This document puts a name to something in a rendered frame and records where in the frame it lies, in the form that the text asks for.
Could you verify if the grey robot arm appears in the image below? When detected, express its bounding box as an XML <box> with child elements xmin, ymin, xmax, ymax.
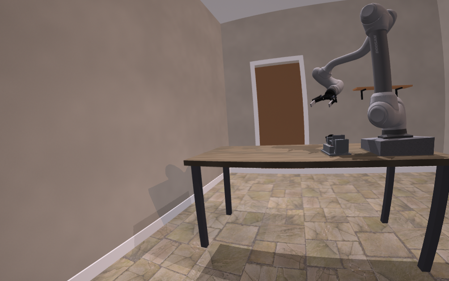
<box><xmin>312</xmin><ymin>3</ymin><xmax>413</xmax><ymax>139</ymax></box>

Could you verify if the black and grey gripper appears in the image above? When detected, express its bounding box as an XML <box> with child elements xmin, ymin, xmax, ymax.
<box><xmin>310</xmin><ymin>89</ymin><xmax>337</xmax><ymax>107</ymax></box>

